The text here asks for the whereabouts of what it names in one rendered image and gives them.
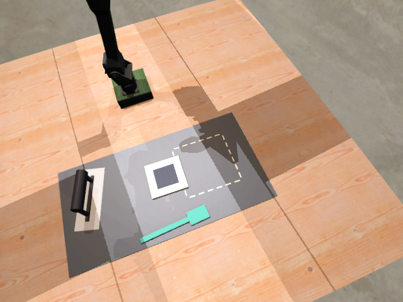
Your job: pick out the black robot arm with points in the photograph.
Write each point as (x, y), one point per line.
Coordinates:
(116, 67)

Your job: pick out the cream square tile with dark grey centre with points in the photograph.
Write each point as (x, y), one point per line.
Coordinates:
(165, 177)

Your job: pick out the teal flat paddle-shaped tool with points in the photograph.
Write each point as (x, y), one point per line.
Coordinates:
(194, 216)

